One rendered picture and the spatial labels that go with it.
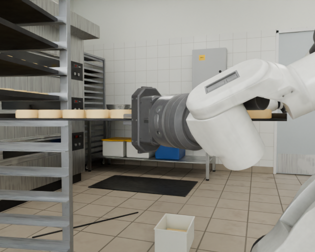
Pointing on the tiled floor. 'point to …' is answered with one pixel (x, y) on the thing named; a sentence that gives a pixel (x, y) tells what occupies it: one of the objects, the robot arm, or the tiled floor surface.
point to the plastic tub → (174, 233)
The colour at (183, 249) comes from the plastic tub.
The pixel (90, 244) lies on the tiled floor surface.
